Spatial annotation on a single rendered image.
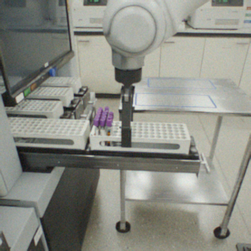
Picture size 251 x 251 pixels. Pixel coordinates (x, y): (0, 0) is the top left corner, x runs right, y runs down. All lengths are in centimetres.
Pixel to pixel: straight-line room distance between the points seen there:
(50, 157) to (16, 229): 22
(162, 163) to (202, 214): 100
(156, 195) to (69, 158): 71
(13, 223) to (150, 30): 55
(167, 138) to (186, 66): 241
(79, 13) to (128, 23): 265
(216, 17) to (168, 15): 261
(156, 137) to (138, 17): 39
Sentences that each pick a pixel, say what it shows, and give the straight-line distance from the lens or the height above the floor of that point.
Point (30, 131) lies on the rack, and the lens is 77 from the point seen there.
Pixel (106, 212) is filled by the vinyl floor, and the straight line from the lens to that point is 160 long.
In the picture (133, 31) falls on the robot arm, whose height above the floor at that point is 118.
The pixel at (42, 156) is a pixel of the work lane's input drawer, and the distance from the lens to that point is 76.
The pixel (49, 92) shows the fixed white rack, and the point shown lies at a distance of 105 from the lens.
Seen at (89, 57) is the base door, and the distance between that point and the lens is 306.
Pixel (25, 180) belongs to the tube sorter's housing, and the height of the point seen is 73.
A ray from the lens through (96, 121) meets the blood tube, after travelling 66.
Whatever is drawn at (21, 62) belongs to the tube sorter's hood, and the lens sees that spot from 75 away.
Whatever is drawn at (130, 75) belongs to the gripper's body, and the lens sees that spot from 61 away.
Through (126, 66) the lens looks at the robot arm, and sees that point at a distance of 59.
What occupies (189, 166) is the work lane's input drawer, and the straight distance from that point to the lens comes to 72.
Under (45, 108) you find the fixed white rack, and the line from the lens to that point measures 90.
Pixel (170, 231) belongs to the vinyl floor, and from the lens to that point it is 153.
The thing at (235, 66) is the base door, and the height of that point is 49.
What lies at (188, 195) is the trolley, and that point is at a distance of 135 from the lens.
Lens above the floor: 122
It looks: 30 degrees down
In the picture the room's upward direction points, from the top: straight up
